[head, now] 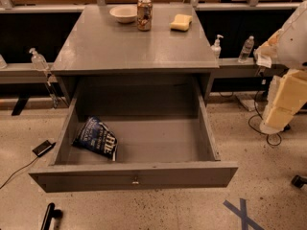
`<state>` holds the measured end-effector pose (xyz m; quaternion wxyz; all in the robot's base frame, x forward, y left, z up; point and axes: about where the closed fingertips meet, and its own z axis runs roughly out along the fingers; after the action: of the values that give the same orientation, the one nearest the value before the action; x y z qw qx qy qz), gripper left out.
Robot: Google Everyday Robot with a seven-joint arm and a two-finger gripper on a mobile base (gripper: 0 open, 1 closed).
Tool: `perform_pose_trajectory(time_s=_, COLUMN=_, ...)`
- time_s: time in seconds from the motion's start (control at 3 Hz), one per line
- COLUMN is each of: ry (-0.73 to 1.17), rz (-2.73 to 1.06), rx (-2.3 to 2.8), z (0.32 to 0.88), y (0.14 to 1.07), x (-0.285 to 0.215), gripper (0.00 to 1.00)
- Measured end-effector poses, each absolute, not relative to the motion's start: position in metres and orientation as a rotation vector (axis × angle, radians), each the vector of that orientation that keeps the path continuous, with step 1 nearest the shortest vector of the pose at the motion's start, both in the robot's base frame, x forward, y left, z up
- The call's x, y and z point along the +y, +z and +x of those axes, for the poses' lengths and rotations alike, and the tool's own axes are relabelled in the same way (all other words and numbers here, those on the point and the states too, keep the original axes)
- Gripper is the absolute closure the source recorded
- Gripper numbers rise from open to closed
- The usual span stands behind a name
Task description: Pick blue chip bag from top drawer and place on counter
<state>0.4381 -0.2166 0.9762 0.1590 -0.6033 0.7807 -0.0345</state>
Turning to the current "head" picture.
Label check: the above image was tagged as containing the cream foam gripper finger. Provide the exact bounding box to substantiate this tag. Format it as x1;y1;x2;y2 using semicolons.
260;70;307;134

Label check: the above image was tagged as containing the blue chip bag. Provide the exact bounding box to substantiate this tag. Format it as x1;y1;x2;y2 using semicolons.
72;116;118;161

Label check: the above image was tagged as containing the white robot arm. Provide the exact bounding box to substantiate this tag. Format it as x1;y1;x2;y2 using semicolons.
254;1;307;134

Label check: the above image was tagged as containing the open grey drawer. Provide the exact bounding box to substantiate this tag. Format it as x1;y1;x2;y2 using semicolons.
28;77;239;194

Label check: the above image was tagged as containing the small metal drawer knob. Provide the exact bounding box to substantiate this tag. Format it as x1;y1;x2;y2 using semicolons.
131;176;140;185

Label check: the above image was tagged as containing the grey counter cabinet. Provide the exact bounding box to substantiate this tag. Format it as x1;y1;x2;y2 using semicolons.
50;4;221;107

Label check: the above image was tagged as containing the clear water bottle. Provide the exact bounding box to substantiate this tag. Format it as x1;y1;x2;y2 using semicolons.
238;35;254;63

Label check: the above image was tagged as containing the white pump sanitizer bottle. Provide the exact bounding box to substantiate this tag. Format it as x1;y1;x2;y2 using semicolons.
211;34;223;58

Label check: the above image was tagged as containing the blue tape cross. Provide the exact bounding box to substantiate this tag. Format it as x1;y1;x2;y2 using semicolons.
224;198;265;230

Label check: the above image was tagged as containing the yellow sponge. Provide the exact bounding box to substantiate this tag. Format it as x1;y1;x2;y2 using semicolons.
170;14;192;32

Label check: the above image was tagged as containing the brown soda can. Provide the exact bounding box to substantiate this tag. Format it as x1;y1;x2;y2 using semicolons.
137;0;153;32

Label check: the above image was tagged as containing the white bowl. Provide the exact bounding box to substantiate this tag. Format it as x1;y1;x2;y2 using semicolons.
109;5;137;24

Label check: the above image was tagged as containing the black phone on floor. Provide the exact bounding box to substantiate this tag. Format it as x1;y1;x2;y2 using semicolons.
33;140;56;157

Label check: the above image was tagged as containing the clear pump bottle left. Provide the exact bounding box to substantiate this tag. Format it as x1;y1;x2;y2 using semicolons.
29;48;49;71

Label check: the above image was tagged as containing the black floor cable right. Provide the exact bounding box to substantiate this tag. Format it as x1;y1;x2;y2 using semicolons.
248;89;292;148

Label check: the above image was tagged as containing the black handle object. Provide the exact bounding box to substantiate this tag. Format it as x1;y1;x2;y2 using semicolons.
40;202;63;230

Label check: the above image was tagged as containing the black cable to phone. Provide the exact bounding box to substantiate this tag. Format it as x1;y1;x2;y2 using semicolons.
0;156;39;190

